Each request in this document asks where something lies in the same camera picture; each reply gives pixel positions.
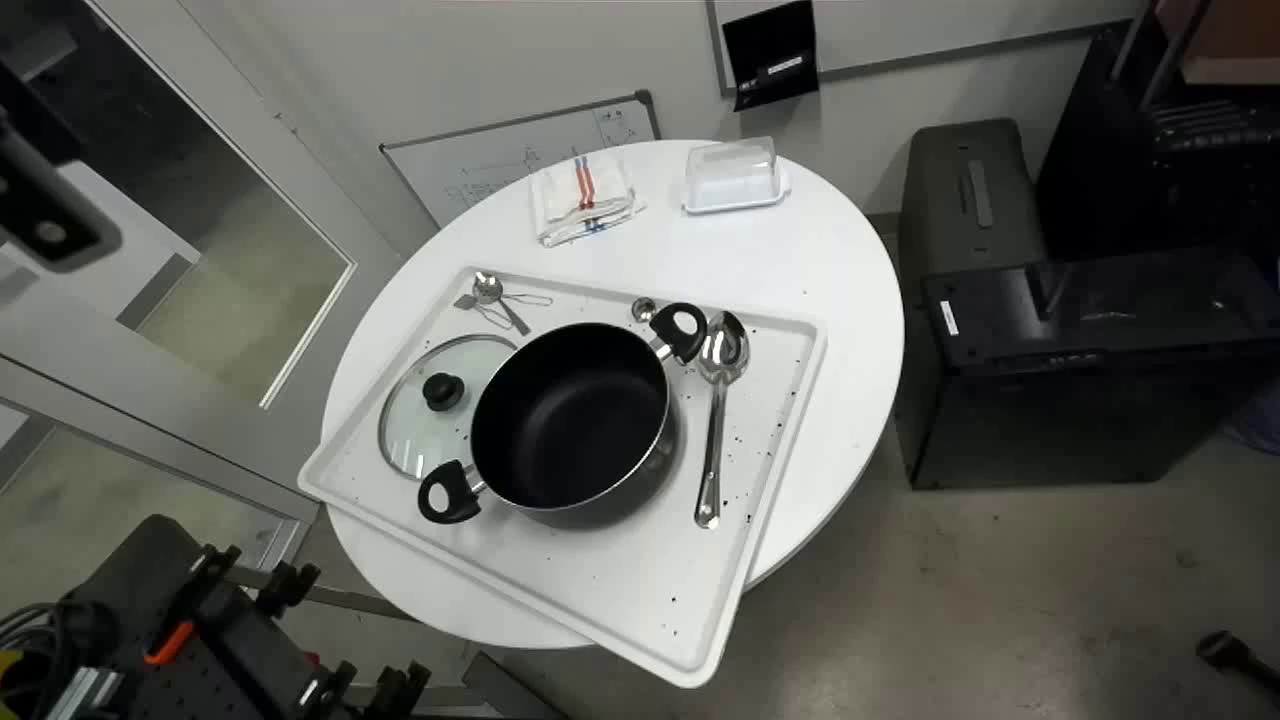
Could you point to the large steel ladle spoon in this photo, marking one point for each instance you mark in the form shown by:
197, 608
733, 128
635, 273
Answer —
722, 361

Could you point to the black cooking pot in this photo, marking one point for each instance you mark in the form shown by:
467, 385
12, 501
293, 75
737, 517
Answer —
578, 420

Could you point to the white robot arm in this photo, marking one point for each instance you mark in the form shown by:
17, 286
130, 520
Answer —
41, 209

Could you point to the black tool cart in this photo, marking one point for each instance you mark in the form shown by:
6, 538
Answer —
165, 633

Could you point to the white plastic tray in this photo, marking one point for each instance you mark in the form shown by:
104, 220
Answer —
651, 580

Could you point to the small steel spoon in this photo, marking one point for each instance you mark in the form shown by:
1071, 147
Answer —
488, 289

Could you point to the round white table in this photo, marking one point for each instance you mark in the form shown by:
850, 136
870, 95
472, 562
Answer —
811, 255

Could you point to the clear plastic butter dish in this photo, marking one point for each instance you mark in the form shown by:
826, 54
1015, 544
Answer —
733, 176

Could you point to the small leaning whiteboard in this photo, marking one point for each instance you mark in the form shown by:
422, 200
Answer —
459, 170

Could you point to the black marker holder box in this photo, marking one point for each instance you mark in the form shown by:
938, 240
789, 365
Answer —
774, 54

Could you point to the glass pot lid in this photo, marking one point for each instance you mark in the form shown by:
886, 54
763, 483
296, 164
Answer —
430, 411

